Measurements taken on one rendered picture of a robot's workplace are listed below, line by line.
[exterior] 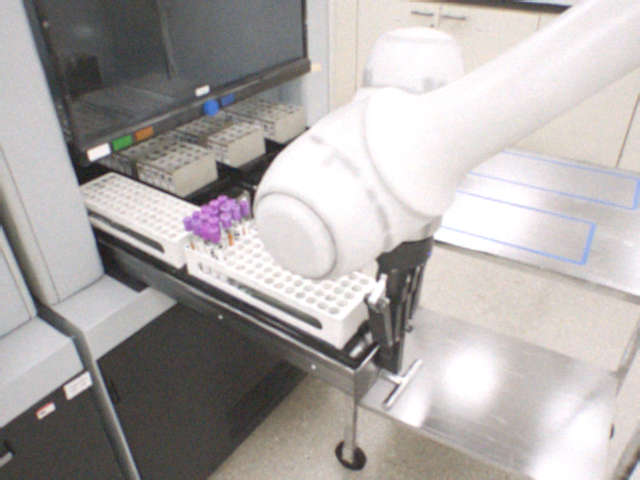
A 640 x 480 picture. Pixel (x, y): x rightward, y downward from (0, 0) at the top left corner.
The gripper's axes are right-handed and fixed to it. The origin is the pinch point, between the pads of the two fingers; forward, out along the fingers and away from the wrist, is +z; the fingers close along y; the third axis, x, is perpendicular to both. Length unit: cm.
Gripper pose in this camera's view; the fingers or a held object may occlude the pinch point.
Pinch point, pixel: (391, 350)
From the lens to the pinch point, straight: 73.9
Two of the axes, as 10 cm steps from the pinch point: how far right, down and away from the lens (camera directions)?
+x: 8.1, 3.2, -4.9
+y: -5.8, 4.6, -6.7
